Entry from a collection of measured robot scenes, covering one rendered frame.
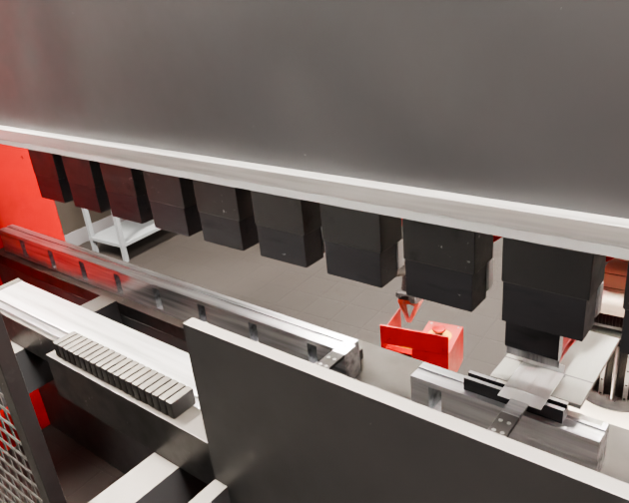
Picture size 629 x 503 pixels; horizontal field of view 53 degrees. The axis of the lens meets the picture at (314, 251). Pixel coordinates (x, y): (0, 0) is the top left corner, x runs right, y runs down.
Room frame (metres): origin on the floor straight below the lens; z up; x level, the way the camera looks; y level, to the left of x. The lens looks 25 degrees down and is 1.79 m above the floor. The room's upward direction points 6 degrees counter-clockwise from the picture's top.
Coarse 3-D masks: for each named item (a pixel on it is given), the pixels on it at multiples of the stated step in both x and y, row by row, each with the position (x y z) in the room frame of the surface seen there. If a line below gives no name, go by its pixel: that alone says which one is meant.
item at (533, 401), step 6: (504, 390) 0.99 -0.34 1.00; (510, 390) 0.98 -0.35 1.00; (516, 390) 0.98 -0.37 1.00; (504, 396) 0.97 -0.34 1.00; (510, 396) 0.97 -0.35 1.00; (516, 396) 0.96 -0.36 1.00; (522, 396) 0.96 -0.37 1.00; (528, 396) 0.96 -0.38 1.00; (534, 396) 0.96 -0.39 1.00; (528, 402) 0.94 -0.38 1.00; (534, 402) 0.94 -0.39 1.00; (540, 402) 0.94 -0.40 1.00; (540, 408) 0.92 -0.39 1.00
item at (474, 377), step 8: (464, 376) 1.05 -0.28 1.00; (472, 376) 1.05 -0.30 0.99; (480, 376) 1.04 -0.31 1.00; (488, 376) 1.04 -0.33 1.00; (464, 384) 1.04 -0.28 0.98; (472, 384) 1.03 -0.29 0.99; (480, 384) 1.02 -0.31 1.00; (488, 384) 1.01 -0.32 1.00; (496, 384) 1.02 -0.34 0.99; (504, 384) 1.01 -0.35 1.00; (480, 392) 1.02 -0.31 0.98; (488, 392) 1.01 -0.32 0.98; (496, 392) 1.00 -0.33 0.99; (496, 400) 1.00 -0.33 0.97; (504, 400) 0.99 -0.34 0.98; (552, 400) 0.95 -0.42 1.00; (528, 408) 0.96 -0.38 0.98; (544, 408) 0.94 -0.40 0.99; (552, 408) 0.93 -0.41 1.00; (560, 408) 0.92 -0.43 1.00; (544, 416) 0.93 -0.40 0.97; (552, 416) 0.93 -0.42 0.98; (560, 416) 0.92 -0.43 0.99
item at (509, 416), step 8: (512, 400) 0.95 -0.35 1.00; (504, 408) 0.93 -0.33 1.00; (512, 408) 0.93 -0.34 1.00; (520, 408) 0.93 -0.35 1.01; (504, 416) 0.91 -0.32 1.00; (512, 416) 0.91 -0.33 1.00; (520, 416) 0.91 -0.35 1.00; (496, 424) 0.89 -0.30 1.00; (504, 424) 0.89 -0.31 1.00; (512, 424) 0.89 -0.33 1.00; (496, 432) 0.87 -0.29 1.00; (504, 432) 0.87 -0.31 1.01
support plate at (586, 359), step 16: (592, 336) 1.14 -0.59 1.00; (608, 336) 1.13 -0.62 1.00; (576, 352) 1.09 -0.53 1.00; (592, 352) 1.08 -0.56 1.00; (608, 352) 1.08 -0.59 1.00; (496, 368) 1.06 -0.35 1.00; (512, 368) 1.06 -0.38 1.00; (576, 368) 1.03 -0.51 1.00; (592, 368) 1.03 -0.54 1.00; (560, 384) 0.99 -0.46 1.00; (576, 384) 0.98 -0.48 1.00; (592, 384) 0.98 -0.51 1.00; (576, 400) 0.94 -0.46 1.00
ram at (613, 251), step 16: (16, 144) 2.05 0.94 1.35; (96, 160) 1.76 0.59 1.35; (112, 160) 1.71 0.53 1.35; (176, 176) 1.53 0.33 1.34; (192, 176) 1.49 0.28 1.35; (208, 176) 1.45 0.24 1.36; (272, 192) 1.32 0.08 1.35; (288, 192) 1.29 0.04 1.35; (352, 208) 1.18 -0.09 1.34; (368, 208) 1.15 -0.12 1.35; (384, 208) 1.13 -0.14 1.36; (448, 224) 1.04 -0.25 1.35; (464, 224) 1.02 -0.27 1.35; (480, 224) 1.00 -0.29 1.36; (528, 240) 0.94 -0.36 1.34; (544, 240) 0.92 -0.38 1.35; (560, 240) 0.91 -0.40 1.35; (624, 256) 0.85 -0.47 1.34
